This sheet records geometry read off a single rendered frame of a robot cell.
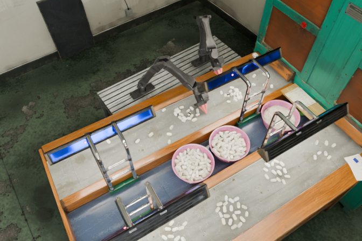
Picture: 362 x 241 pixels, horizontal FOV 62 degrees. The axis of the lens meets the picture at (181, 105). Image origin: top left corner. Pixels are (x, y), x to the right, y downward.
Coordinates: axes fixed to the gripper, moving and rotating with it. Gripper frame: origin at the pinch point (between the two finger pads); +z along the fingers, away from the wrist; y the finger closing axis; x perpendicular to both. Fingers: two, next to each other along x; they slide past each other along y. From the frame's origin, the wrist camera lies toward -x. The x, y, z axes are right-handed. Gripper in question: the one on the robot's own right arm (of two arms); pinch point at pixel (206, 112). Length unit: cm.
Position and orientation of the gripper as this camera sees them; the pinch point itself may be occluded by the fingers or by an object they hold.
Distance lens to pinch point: 213.4
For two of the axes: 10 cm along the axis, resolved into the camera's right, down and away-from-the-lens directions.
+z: 4.0, 9.1, 0.9
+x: -3.2, 0.4, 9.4
